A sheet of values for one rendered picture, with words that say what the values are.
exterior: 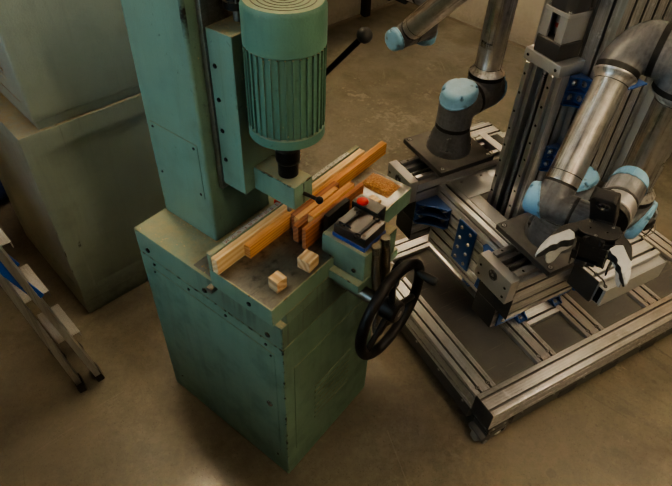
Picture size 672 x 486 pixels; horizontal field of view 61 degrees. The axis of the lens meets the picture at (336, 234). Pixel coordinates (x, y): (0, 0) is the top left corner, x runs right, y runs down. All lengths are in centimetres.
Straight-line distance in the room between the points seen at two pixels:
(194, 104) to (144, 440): 129
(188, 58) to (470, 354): 141
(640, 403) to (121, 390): 198
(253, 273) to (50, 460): 117
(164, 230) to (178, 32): 62
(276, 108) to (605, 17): 88
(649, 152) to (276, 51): 88
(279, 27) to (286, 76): 10
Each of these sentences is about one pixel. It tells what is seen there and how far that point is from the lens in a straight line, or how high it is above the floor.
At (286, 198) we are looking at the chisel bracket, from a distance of 144.
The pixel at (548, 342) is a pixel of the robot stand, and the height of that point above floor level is 21.
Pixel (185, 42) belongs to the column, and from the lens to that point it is 133.
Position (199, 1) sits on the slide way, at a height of 147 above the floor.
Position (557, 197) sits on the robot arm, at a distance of 136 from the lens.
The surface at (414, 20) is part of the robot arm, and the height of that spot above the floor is 120.
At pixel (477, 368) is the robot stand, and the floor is 23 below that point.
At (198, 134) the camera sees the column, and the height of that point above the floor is 116.
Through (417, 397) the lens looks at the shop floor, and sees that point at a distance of 230.
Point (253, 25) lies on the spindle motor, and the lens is 118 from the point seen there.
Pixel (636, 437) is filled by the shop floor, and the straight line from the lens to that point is 249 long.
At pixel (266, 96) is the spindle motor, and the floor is 133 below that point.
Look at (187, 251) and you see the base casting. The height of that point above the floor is 80.
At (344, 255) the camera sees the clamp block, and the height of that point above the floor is 93.
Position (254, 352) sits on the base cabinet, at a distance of 163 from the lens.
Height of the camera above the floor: 194
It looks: 43 degrees down
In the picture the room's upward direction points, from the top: 3 degrees clockwise
